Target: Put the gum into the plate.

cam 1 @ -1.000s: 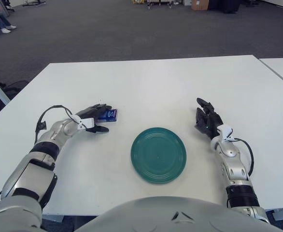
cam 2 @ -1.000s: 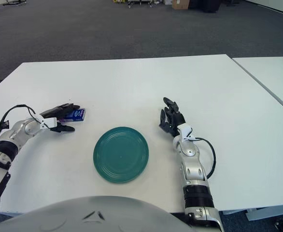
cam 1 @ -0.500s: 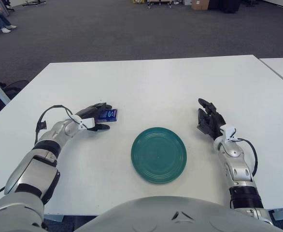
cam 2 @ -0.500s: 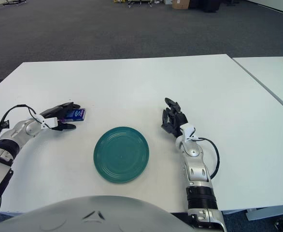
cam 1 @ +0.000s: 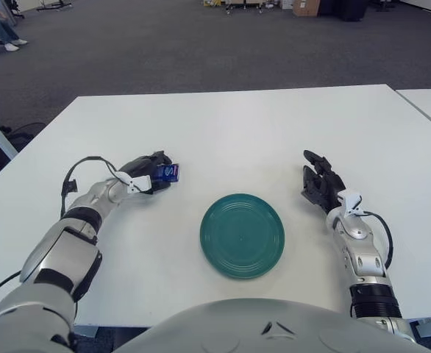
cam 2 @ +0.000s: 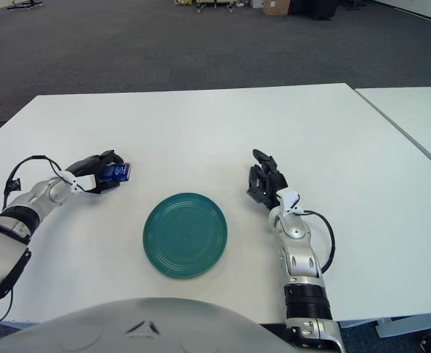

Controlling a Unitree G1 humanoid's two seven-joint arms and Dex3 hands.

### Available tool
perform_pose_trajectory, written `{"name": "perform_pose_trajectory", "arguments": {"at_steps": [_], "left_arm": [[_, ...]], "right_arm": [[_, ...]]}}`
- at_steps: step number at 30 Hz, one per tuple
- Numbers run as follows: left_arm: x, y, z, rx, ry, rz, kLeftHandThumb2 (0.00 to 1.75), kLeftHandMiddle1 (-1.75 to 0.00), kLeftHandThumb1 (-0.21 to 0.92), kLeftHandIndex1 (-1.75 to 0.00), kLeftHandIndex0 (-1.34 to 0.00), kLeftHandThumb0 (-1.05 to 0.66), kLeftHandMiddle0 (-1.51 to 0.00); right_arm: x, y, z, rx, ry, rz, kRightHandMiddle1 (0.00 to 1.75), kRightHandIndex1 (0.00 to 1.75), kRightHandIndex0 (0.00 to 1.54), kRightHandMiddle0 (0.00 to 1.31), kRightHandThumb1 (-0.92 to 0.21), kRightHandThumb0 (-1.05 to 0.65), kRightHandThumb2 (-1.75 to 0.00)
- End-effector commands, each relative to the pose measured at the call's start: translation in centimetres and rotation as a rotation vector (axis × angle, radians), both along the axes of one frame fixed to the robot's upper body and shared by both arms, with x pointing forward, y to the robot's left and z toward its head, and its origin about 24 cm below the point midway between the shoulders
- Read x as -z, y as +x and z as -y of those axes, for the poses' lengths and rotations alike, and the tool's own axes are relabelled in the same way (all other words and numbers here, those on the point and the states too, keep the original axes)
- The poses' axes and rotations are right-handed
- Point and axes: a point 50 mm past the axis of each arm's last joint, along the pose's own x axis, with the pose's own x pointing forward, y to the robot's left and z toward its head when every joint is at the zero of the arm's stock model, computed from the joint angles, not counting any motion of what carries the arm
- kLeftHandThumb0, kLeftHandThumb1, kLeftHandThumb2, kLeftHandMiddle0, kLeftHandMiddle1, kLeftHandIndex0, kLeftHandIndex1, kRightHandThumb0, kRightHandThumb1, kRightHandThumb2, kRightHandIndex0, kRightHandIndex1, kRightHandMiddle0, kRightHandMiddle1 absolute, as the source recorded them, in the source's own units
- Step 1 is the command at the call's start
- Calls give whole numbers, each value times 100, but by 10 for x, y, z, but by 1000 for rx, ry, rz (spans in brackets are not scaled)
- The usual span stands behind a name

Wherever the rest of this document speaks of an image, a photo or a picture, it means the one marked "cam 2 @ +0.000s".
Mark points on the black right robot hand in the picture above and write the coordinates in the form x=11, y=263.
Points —
x=268, y=184

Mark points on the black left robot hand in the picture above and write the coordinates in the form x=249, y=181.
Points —
x=90, y=163

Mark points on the blue gum box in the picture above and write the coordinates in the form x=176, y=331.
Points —
x=118, y=172

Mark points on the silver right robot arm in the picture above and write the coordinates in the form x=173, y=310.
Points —
x=300, y=257

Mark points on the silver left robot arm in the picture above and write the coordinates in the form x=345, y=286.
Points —
x=42, y=195

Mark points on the green round plate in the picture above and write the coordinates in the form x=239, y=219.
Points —
x=186, y=239

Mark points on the black floor stand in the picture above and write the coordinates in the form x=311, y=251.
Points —
x=24, y=3

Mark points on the grey robot torso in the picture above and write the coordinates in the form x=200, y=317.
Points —
x=145, y=331

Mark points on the brown cardboard box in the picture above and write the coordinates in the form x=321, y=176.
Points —
x=274, y=7

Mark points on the black cabinet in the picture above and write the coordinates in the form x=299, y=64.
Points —
x=315, y=9

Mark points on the black chair bases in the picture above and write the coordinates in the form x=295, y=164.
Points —
x=219, y=3

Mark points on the white table foot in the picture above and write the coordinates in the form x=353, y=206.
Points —
x=403, y=324

